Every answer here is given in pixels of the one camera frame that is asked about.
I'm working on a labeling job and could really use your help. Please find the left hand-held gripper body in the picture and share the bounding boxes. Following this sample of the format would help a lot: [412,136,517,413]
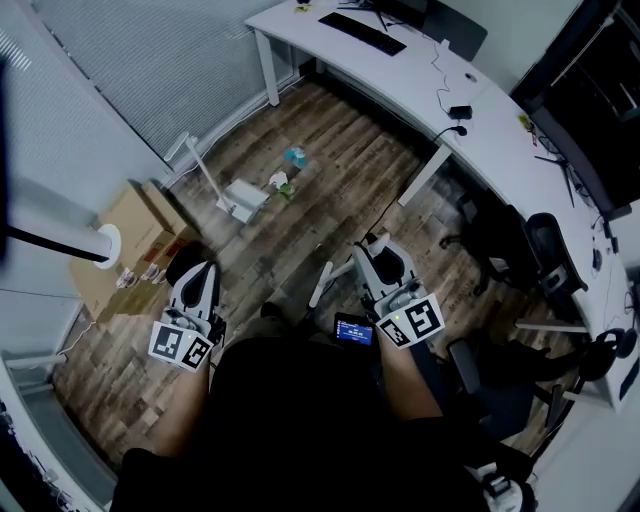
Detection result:
[148,299,227,372]

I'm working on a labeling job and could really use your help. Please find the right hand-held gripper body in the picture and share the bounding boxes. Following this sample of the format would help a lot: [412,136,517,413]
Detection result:
[362,282,446,350]

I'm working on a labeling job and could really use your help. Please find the person's left forearm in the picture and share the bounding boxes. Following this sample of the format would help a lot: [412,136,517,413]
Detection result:
[148,349,215,459]

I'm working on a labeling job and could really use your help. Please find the person's right forearm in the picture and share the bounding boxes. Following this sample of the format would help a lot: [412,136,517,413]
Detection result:
[374,333,445,424]

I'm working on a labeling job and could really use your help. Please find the small handheld screen device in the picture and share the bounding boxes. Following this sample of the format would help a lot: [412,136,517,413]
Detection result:
[333,311,376,348]

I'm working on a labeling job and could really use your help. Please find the narrow cardboard box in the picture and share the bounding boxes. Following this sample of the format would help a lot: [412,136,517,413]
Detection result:
[140,178,202,264]

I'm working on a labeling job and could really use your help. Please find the person's olive trouser leg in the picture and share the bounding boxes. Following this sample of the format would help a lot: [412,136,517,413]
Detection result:
[233,314,337,352]

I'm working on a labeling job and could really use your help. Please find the large flat cardboard box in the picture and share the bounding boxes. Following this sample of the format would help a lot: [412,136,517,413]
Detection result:
[68,181,177,322]

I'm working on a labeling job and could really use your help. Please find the black office chair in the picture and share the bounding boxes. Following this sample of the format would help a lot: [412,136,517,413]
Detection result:
[446,336,582,445]
[438,191,591,308]

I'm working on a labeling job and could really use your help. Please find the person's black clothing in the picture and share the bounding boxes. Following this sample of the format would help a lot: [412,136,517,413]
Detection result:
[108,335,537,512]

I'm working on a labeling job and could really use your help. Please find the white pole with round flange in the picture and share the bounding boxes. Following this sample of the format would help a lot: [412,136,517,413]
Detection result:
[0,178,123,272]

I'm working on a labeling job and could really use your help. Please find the grey waist-mounted device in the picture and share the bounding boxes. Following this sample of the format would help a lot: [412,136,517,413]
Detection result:
[463,463,537,512]

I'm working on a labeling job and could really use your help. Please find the black headphones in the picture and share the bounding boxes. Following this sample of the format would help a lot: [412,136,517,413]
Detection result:
[578,326,640,382]

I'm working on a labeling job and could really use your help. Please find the small yellow-green clutter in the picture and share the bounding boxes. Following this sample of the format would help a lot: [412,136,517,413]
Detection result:
[516,114,540,147]

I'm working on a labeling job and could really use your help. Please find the white curved desk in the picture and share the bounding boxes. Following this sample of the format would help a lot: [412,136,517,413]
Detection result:
[244,0,640,417]

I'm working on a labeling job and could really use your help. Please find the white window blinds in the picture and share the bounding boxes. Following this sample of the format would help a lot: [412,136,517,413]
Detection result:
[33,0,302,157]

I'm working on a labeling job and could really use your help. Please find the black computer keyboard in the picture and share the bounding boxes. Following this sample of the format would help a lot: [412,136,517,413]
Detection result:
[317,11,408,58]

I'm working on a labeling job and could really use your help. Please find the dark grey flat panel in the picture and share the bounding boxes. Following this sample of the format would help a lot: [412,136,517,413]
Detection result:
[423,3,489,62]

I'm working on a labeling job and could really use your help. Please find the black computer monitor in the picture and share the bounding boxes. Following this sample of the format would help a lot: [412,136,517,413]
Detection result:
[336,0,434,33]
[509,0,640,211]

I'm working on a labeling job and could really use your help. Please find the black cable with plug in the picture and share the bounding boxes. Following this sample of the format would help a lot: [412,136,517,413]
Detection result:
[430,124,470,147]

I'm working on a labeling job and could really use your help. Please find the thin white desk cable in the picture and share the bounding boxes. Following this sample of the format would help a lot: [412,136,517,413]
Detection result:
[430,38,457,117]

